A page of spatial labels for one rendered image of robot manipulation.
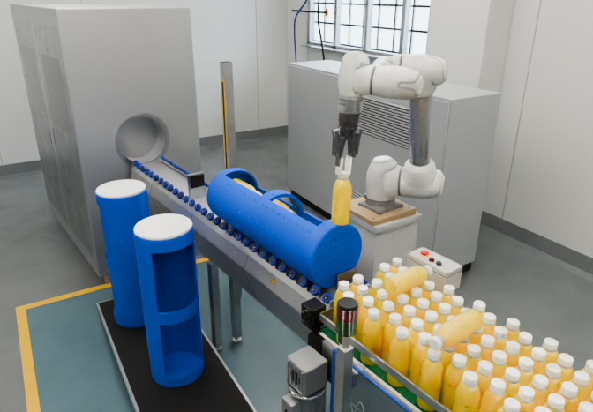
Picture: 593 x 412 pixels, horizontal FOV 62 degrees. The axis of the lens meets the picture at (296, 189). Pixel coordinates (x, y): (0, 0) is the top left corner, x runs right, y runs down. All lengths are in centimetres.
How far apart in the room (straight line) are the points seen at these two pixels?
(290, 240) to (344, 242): 22
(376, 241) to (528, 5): 272
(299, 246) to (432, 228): 191
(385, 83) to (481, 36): 287
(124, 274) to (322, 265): 148
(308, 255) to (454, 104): 188
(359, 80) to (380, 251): 115
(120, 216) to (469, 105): 238
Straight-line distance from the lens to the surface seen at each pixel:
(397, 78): 172
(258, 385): 305
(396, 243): 269
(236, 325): 326
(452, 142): 359
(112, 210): 296
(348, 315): 146
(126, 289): 319
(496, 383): 155
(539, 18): 460
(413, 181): 253
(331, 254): 201
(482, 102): 372
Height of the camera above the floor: 209
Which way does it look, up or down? 22 degrees down
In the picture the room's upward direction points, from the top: straight up
